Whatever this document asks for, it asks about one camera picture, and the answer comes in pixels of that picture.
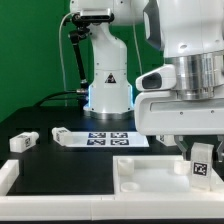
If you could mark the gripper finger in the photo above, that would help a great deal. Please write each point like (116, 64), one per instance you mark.
(182, 145)
(220, 149)

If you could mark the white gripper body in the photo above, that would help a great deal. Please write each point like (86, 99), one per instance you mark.
(158, 111)

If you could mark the white square tabletop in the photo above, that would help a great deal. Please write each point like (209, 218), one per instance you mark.
(158, 174)

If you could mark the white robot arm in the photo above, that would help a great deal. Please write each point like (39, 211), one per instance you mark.
(185, 96)

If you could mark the white sheet with fiducial tags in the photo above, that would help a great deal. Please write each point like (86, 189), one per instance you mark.
(107, 139)

